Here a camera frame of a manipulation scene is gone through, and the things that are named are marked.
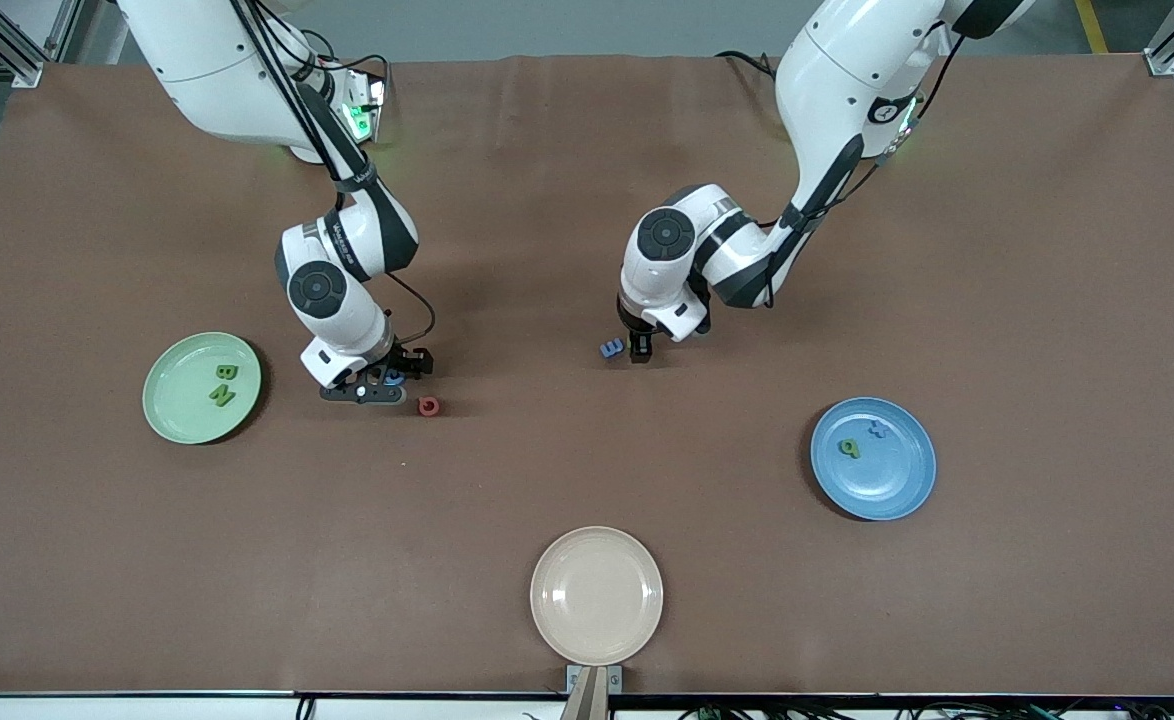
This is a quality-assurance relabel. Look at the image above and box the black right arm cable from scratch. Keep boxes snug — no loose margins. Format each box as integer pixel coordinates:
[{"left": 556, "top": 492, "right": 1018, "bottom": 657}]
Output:
[{"left": 232, "top": 0, "right": 438, "bottom": 351}]

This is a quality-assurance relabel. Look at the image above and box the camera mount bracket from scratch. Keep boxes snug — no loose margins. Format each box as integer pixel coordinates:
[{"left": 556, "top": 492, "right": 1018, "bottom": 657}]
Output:
[{"left": 565, "top": 664, "right": 624, "bottom": 720}]

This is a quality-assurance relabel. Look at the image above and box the blue plate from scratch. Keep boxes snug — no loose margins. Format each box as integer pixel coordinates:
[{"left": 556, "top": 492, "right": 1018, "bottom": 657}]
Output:
[{"left": 810, "top": 397, "right": 938, "bottom": 522}]

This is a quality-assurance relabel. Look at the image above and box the brown table cover sheet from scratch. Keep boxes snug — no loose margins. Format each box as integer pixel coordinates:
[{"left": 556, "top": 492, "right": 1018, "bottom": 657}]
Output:
[{"left": 0, "top": 52, "right": 1174, "bottom": 698}]

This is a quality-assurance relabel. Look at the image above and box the beige plate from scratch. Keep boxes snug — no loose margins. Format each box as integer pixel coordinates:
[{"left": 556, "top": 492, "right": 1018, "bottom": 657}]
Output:
[{"left": 530, "top": 526, "right": 665, "bottom": 667}]

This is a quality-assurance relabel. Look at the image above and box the black base cable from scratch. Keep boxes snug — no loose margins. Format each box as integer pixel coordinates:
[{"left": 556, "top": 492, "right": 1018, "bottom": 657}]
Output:
[
  {"left": 715, "top": 50, "right": 783, "bottom": 81},
  {"left": 307, "top": 30, "right": 393, "bottom": 111}
]

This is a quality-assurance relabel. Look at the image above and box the white table edge rail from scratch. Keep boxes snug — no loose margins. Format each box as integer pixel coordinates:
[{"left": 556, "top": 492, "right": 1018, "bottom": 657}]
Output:
[{"left": 0, "top": 690, "right": 1174, "bottom": 720}]

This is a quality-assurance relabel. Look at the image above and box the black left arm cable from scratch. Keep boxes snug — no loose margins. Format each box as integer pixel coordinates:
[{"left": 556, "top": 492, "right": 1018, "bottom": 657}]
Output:
[{"left": 762, "top": 30, "right": 958, "bottom": 306}]

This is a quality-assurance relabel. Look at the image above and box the light green plate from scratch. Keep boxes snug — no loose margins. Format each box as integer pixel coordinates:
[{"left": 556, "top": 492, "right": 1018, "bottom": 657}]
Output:
[{"left": 142, "top": 332, "right": 263, "bottom": 445}]

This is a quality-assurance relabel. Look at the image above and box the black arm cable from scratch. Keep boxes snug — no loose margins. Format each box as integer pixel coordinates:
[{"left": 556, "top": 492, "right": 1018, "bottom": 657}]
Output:
[
  {"left": 762, "top": 30, "right": 958, "bottom": 306},
  {"left": 232, "top": 0, "right": 438, "bottom": 351}
]

